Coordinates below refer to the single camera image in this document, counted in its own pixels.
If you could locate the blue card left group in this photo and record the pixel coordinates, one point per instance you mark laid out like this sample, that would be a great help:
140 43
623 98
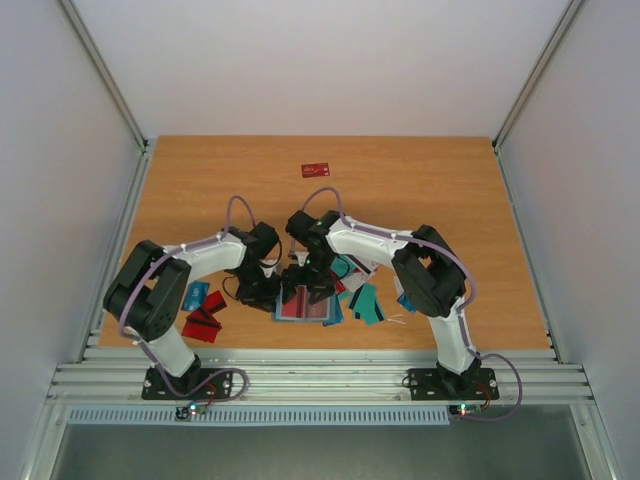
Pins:
195 296

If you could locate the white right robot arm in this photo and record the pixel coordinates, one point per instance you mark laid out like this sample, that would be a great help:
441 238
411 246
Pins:
429 272

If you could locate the red card far table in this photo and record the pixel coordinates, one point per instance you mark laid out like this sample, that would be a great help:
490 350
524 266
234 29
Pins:
313 170

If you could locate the controller board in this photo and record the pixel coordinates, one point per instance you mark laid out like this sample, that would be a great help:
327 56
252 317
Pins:
190 411
466 409

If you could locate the blue card right side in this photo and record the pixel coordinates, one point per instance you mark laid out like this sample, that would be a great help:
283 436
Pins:
404 301

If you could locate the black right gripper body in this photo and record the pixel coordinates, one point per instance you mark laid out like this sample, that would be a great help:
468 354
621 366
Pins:
308 279

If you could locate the left controller board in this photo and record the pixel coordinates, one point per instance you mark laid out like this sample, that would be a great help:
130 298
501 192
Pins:
190 411

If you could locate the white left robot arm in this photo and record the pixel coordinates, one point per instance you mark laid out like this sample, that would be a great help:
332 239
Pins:
147 292

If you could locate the grey slotted cable duct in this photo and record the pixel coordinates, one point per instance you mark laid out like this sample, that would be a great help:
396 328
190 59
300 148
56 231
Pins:
260 416

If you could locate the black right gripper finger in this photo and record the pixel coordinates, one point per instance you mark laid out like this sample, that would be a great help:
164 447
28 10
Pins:
318 294
288 293

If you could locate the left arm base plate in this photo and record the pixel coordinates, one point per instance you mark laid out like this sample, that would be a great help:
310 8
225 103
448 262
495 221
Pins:
202 385

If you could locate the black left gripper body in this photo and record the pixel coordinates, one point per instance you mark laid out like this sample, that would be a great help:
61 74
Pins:
254 288

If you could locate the right controller board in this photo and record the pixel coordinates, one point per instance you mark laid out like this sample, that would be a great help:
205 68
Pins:
466 409

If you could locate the white card black stripe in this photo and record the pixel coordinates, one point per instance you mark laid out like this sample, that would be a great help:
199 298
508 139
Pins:
359 275

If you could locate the red card left lower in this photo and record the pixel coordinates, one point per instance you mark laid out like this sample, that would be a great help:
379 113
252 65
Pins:
202 326

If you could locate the teal card black stripe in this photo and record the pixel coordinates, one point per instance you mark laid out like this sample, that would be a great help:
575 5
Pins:
365 305

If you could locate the red card left upper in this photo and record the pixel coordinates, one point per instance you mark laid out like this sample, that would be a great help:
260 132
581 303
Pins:
211 305

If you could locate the teal leather card holder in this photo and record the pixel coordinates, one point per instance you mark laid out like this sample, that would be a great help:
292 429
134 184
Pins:
337 316

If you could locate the red card black stripe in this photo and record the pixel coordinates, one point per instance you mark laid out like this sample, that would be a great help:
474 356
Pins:
293 309

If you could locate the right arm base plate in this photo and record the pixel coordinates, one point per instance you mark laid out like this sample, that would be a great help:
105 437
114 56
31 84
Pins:
431 384

